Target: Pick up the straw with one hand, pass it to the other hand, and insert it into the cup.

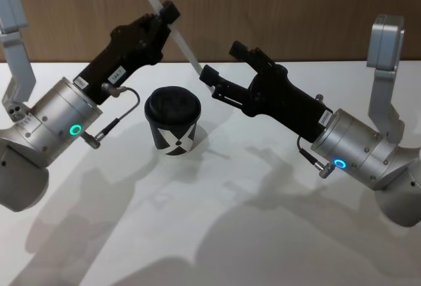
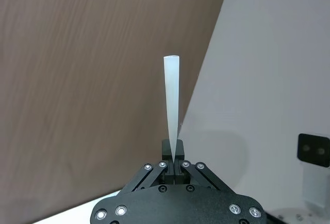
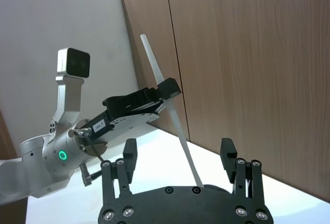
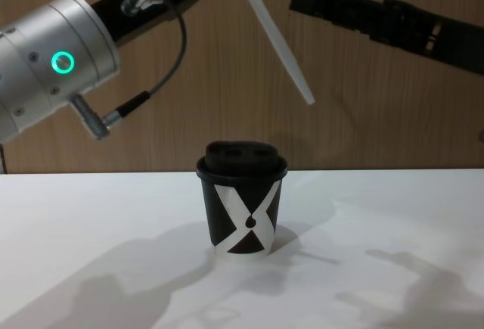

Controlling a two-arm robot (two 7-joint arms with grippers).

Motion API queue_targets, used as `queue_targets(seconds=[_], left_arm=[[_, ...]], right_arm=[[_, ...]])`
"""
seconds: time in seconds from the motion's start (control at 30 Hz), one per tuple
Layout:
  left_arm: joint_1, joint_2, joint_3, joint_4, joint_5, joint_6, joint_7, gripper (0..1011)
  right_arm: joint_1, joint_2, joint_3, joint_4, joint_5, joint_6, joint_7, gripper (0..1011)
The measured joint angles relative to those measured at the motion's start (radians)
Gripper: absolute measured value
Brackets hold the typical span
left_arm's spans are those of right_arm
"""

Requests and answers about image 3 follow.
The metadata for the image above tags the white backdrop board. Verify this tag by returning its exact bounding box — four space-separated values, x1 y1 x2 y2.
0 0 145 158

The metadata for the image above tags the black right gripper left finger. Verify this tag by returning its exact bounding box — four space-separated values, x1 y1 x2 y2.
100 138 138 209

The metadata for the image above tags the thin white plastic rod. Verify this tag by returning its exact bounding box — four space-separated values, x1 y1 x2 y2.
139 34 205 188

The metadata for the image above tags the thin dark cable silver plug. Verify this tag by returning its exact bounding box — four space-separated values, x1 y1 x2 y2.
71 128 109 186

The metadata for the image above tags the white table cloth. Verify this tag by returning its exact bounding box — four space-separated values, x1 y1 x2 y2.
24 124 330 224

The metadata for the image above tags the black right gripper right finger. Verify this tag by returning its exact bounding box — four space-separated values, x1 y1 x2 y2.
220 137 267 206

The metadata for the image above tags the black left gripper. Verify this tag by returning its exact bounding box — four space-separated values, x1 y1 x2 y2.
85 77 182 143

